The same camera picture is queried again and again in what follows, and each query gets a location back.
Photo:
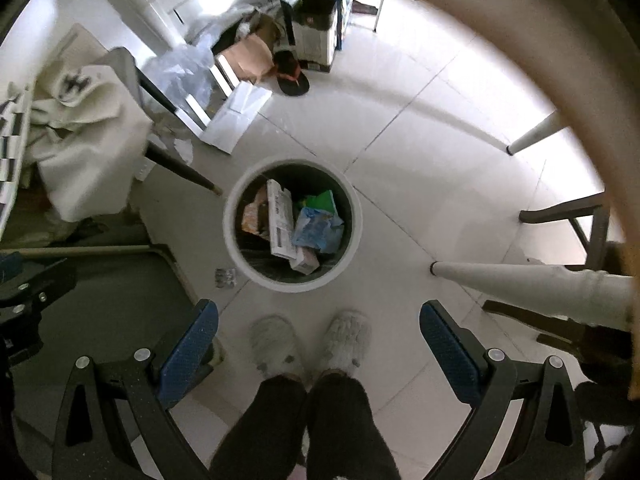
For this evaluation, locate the table with patterned top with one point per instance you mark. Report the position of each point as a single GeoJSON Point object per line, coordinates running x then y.
{"type": "Point", "coordinates": [575, 60]}

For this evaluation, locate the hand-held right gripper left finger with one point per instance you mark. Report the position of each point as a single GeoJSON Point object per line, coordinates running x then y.
{"type": "Point", "coordinates": [192, 345]}

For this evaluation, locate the grey wooden chair frame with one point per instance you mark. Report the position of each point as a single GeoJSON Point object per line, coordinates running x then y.
{"type": "Point", "coordinates": [565, 212]}

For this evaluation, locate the long white box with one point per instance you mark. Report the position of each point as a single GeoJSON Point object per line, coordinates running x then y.
{"type": "Point", "coordinates": [280, 220]}

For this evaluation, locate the white fuzzy slipper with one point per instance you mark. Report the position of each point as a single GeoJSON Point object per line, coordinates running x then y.
{"type": "Point", "coordinates": [345, 340]}
{"type": "Point", "coordinates": [277, 345]}

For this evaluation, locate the black flip-flop sandal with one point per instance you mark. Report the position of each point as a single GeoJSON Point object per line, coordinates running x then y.
{"type": "Point", "coordinates": [292, 77]}

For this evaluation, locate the dark grey chair seat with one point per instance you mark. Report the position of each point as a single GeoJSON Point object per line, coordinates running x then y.
{"type": "Point", "coordinates": [110, 305]}

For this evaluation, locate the silver blister pack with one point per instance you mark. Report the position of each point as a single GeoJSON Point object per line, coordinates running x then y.
{"type": "Point", "coordinates": [225, 278]}

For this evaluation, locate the chair with dark metal legs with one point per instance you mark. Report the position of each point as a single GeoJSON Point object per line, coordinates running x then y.
{"type": "Point", "coordinates": [175, 162]}

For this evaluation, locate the orange snack bag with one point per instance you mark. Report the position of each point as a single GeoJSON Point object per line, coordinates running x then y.
{"type": "Point", "coordinates": [252, 215]}

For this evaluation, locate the white foam board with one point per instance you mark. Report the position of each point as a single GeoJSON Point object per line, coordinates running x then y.
{"type": "Point", "coordinates": [235, 117]}

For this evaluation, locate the person's dark trousers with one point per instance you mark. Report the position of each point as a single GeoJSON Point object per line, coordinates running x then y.
{"type": "Point", "coordinates": [340, 430]}

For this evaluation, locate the blue face mask packet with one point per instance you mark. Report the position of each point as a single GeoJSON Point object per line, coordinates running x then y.
{"type": "Point", "coordinates": [315, 230]}

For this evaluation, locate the white cardboard box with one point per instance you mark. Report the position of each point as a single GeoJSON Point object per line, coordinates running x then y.
{"type": "Point", "coordinates": [312, 35]}

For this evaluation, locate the checkered cloth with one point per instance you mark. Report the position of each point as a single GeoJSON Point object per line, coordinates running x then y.
{"type": "Point", "coordinates": [12, 150]}

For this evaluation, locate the white tote bag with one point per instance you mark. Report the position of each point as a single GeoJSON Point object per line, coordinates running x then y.
{"type": "Point", "coordinates": [90, 130]}

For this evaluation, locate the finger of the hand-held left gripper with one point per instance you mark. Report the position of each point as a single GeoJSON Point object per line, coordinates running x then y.
{"type": "Point", "coordinates": [35, 285]}

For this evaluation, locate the brown cardboard sheet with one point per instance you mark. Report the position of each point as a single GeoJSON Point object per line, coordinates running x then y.
{"type": "Point", "coordinates": [250, 57]}

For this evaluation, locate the cream box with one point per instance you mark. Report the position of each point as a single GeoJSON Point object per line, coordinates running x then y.
{"type": "Point", "coordinates": [304, 261]}

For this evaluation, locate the white round trash bin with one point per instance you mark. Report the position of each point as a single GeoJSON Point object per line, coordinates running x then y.
{"type": "Point", "coordinates": [235, 245]}

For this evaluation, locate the clear plastic wrap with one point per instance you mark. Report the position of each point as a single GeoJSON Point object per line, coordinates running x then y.
{"type": "Point", "coordinates": [180, 72]}

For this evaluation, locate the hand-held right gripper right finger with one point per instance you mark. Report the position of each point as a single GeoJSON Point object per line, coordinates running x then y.
{"type": "Point", "coordinates": [450, 355]}

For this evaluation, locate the green plastic bag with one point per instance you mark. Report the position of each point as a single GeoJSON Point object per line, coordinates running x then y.
{"type": "Point", "coordinates": [320, 202]}

